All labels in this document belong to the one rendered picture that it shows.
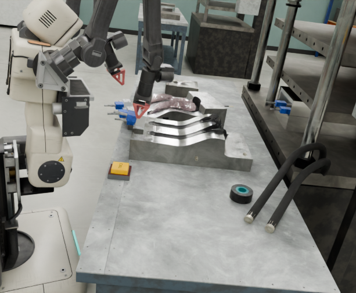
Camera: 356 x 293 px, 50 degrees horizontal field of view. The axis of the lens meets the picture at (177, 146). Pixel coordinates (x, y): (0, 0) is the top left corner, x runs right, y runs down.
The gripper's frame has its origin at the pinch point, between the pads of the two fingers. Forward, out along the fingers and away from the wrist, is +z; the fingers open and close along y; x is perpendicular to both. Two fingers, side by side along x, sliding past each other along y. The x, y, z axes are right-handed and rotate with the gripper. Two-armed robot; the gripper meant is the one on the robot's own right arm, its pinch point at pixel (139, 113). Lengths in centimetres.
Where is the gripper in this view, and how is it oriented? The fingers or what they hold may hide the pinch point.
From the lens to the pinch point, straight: 154.1
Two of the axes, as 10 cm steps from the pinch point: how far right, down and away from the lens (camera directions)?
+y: 0.0, -5.4, 8.4
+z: -2.7, 8.1, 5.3
